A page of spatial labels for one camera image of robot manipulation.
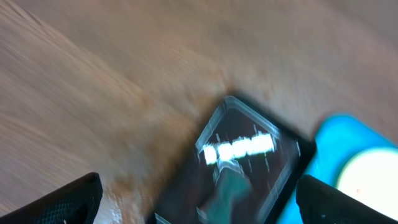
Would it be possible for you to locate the teal plastic tray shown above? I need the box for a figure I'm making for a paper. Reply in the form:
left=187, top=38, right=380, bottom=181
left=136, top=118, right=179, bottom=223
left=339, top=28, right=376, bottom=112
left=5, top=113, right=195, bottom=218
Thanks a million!
left=278, top=114, right=397, bottom=223

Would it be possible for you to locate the black plastic tray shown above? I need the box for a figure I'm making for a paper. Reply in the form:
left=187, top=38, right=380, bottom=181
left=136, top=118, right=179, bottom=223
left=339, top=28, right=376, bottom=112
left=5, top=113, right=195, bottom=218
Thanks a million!
left=147, top=95, right=317, bottom=223

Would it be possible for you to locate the dark green scrubbing sponge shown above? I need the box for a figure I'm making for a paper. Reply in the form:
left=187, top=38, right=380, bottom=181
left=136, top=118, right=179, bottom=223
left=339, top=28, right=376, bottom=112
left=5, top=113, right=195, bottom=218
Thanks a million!
left=202, top=168, right=251, bottom=224

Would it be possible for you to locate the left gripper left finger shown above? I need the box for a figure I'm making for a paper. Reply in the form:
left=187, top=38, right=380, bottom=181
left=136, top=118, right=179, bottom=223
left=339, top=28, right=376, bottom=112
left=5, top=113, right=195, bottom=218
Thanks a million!
left=1, top=172, right=103, bottom=224

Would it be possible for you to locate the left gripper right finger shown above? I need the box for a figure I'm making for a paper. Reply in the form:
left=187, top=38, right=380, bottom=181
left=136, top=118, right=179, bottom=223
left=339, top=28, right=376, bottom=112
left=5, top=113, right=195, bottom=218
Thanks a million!
left=296, top=175, right=397, bottom=224

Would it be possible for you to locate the yellow plate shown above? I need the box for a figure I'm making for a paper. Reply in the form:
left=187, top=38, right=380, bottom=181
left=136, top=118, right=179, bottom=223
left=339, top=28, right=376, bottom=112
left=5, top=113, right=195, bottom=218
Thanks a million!
left=336, top=147, right=397, bottom=220

